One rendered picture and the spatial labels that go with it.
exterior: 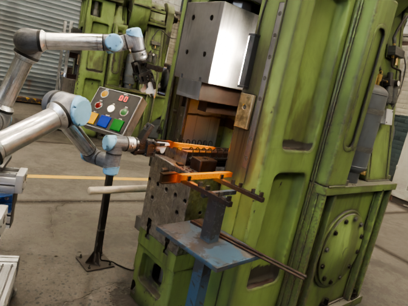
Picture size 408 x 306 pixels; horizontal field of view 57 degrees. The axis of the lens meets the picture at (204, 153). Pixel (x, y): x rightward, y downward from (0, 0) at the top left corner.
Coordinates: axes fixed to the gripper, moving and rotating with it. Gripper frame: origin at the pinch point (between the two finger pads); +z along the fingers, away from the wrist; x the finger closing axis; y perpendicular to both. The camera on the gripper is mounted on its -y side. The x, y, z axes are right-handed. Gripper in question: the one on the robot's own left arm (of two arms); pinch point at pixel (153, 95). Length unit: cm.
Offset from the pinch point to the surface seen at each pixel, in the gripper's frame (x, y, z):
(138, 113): -27.4, -1.3, 17.5
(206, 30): 17.3, -29.1, -27.5
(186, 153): 20.7, 0.4, 30.0
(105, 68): -434, -156, 81
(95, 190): -21, 41, 48
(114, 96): -44.7, 3.2, 7.3
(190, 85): 13.6, -16.0, -1.9
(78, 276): -32, 67, 105
